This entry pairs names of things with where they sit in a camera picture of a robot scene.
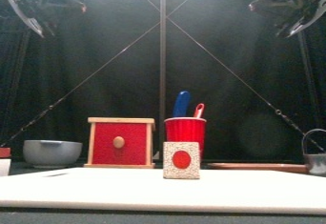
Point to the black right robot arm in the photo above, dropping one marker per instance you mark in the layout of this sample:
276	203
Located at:
275	2

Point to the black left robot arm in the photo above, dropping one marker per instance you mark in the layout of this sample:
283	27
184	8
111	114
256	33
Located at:
59	2

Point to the grey bowl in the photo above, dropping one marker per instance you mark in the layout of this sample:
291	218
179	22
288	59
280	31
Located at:
51	153

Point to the red wooden drawer box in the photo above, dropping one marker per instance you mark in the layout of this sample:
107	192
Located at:
120	142

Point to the red plastic cup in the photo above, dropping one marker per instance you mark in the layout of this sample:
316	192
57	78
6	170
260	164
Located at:
184	132

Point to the red and white container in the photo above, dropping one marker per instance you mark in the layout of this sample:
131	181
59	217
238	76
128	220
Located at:
4	162

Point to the grey metal bucket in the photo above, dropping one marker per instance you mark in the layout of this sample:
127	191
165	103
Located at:
315	164

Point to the brown wooden tray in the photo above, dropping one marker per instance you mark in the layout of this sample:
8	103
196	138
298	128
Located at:
256	167

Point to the speckled block with red circle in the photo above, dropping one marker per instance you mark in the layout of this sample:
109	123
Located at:
181	159

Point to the white cutting board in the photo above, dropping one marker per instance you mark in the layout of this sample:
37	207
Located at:
160	189

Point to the vertical metal frame pole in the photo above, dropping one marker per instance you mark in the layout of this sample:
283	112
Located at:
161	59

